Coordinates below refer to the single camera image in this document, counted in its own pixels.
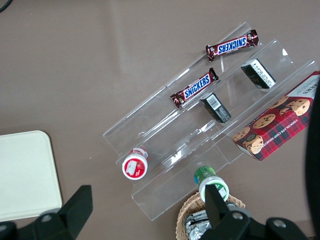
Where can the clear acrylic stepped display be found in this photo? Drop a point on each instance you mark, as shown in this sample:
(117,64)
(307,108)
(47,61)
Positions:
(175,140)

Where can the silver foil wrapped pack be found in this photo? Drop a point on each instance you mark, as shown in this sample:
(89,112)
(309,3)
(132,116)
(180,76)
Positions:
(196,225)

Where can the red tartan cookie box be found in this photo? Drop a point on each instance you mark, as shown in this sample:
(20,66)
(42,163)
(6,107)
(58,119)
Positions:
(275,125)

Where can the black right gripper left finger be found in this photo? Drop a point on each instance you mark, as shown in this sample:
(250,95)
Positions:
(75,210)

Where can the wicker basket with foil packs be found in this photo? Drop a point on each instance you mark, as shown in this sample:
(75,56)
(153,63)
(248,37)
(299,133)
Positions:
(186,212)

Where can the small black box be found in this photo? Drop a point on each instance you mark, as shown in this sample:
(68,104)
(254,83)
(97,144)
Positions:
(215,107)
(258,74)

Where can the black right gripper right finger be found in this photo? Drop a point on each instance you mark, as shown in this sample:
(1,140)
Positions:
(217,212)

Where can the red strawberry yoghurt cup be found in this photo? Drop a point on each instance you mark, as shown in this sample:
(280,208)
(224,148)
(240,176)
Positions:
(135,167)

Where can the green lidded cup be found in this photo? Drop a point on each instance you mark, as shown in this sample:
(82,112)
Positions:
(207,178)

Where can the Snickers chocolate bar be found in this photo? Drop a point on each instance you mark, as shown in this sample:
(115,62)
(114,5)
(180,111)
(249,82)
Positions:
(196,87)
(232,45)

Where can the beige plastic tray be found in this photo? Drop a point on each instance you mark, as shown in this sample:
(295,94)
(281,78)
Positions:
(27,175)

